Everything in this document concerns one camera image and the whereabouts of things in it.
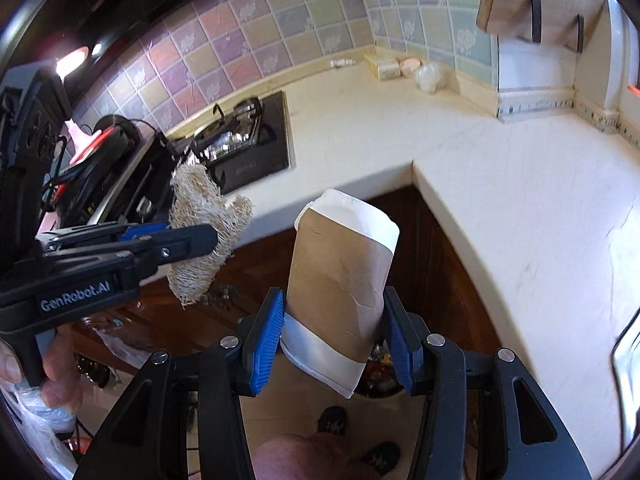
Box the aluminium foil liner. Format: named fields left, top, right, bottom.
left=200, top=130, right=262, bottom=162

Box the pink desk lamp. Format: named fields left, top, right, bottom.
left=54, top=45, right=108, bottom=163

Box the black range hood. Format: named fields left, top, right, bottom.
left=0, top=0, right=251, bottom=76

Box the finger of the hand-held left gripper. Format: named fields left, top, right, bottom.
left=47, top=224, right=220, bottom=291
left=39, top=220, right=173, bottom=256

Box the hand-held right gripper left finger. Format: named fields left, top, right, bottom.
left=95, top=287, right=286, bottom=480

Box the flat yellow box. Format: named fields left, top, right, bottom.
left=364, top=52, right=402, bottom=81

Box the clear plastic bag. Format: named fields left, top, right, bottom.
left=92, top=317, right=161, bottom=376
left=0, top=385, right=76, bottom=478

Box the black wall rack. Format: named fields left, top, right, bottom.
left=517, top=0, right=586, bottom=53

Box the round trash bin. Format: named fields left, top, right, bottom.
left=350, top=337, right=408, bottom=401

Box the steel sink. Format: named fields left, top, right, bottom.
left=609, top=310, right=640, bottom=456

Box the brown loofah sponge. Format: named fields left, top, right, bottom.
left=167, top=157, right=255, bottom=307

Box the black patterned slipper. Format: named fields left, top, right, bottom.
left=317, top=406, right=349, bottom=436
left=350, top=441, right=402, bottom=473

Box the person's leg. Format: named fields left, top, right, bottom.
left=247, top=432, right=386, bottom=480

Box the brown sleeve paper cup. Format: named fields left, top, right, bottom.
left=279, top=189, right=401, bottom=400

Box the black gas stove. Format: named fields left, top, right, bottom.
left=87, top=91, right=292, bottom=231

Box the black pan support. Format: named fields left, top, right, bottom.
left=192, top=97, right=267, bottom=167

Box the person's left hand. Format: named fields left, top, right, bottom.
left=0, top=331, right=85, bottom=413

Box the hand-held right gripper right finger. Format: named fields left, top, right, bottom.
left=382, top=287, right=593, bottom=480

